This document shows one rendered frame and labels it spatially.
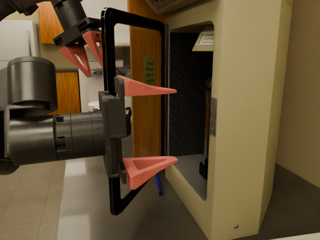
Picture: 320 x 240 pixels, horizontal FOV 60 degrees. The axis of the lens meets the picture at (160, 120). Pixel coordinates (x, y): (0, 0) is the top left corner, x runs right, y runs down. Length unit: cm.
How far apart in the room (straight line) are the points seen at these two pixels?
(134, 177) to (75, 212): 39
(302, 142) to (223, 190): 48
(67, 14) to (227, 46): 33
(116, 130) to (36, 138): 9
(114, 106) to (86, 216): 43
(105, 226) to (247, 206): 31
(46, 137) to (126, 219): 39
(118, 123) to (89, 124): 3
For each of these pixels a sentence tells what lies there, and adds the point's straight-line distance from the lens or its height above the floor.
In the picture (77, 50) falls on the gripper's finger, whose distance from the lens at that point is 66.
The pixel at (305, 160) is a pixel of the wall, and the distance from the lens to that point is 99.
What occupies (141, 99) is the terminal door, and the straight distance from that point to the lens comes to 64.
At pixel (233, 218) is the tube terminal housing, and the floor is 99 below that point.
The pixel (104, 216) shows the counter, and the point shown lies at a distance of 70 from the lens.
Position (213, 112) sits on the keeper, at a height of 121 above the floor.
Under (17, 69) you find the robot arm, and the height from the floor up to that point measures 130.
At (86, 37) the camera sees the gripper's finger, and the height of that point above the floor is 134.
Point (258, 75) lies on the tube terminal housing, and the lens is 53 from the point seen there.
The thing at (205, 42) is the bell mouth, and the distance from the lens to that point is 60.
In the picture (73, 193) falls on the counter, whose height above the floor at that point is 94.
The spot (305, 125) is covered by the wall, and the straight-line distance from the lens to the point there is 97.
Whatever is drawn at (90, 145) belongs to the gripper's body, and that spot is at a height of 121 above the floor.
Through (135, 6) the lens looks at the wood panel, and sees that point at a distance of 83.
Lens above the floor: 132
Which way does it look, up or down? 14 degrees down
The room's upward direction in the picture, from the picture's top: straight up
